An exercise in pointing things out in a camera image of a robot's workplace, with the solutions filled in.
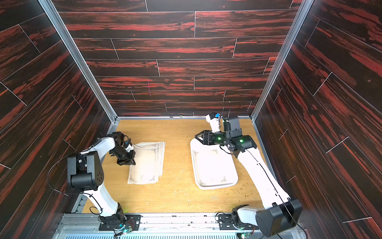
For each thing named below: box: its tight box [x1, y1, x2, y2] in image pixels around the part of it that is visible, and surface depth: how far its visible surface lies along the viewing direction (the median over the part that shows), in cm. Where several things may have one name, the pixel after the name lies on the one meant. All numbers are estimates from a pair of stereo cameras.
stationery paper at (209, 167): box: [192, 149, 228, 186], surface depth 92 cm
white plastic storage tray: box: [190, 137, 239, 190], surface depth 90 cm
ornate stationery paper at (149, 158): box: [127, 141, 167, 185], surface depth 95 cm
